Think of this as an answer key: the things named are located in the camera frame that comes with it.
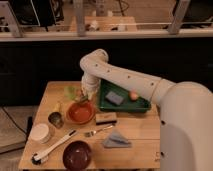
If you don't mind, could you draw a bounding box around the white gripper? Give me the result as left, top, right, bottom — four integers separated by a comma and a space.
81, 76, 100, 99

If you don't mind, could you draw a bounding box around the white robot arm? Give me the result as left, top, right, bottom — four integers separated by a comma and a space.
80, 49, 213, 171

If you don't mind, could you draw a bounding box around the red bowl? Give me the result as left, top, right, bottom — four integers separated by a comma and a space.
66, 101, 95, 124

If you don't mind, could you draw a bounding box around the dark maroon bowl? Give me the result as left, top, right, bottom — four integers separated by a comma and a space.
62, 141, 92, 171

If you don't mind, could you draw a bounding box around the light green lettuce toy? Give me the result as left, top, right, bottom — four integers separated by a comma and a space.
64, 86, 77, 100

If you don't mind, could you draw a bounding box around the green tray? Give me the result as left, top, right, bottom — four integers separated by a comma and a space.
98, 80, 151, 113

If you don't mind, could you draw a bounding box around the grey sponge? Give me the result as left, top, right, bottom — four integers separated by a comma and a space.
105, 91, 124, 106

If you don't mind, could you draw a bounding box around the wooden block eraser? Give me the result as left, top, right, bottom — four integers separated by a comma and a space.
95, 112, 117, 125

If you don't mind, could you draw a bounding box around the orange egg-shaped object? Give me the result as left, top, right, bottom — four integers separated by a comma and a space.
129, 91, 139, 101

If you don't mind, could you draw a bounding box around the dark metal cup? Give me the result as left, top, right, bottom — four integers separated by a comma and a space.
48, 112, 64, 129

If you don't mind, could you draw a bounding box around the silver fork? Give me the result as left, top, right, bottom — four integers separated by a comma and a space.
83, 124, 114, 137

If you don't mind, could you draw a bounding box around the grey folded cloth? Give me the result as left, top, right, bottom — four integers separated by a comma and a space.
102, 130, 132, 148

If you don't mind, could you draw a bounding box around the wooden table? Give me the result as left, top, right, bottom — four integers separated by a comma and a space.
19, 81, 160, 171

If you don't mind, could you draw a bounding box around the white round container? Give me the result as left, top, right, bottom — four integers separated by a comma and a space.
30, 123, 51, 144

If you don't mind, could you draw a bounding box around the white dish brush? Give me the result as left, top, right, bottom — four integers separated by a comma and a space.
31, 130, 77, 165

